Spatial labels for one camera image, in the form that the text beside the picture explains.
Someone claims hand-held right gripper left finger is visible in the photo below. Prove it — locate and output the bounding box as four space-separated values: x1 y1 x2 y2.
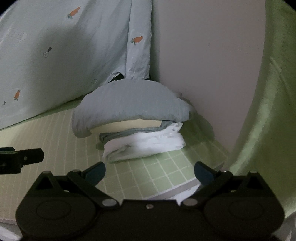
32 162 121 210

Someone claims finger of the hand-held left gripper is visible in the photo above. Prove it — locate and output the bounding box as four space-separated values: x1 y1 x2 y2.
19 148 44 165

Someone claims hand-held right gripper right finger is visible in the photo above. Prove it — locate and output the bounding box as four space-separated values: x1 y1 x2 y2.
181 162 270 210

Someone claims grey zip hoodie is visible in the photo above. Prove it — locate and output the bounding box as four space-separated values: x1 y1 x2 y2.
72 79 193 138

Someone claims green grid mat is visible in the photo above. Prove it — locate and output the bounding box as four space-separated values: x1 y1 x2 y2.
0 108 228 224

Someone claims grey folded garment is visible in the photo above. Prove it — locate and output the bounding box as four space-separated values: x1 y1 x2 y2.
96 122 171 150

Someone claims beige folded garment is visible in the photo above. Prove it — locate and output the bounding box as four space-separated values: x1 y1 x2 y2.
91 119 162 135

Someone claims white folded garment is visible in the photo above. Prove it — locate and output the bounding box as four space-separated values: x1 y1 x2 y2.
102 122 186 163

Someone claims dark cloth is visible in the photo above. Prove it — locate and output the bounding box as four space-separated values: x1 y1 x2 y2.
111 72 126 82

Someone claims green curtain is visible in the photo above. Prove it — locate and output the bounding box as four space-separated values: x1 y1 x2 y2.
228 0 296 218

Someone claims carrot print light blue quilt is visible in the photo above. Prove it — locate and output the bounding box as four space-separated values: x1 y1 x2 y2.
0 0 153 130

